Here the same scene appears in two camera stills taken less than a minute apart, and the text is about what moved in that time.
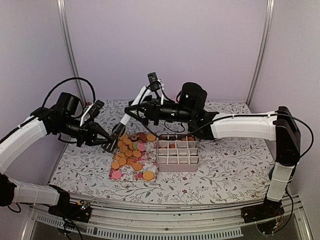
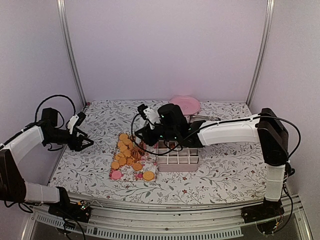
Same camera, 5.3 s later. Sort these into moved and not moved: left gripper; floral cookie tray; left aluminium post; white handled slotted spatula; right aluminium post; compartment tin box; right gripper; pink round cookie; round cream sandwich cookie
Moved: left gripper; right gripper; white handled slotted spatula
Not moved: left aluminium post; pink round cookie; floral cookie tray; round cream sandwich cookie; compartment tin box; right aluminium post
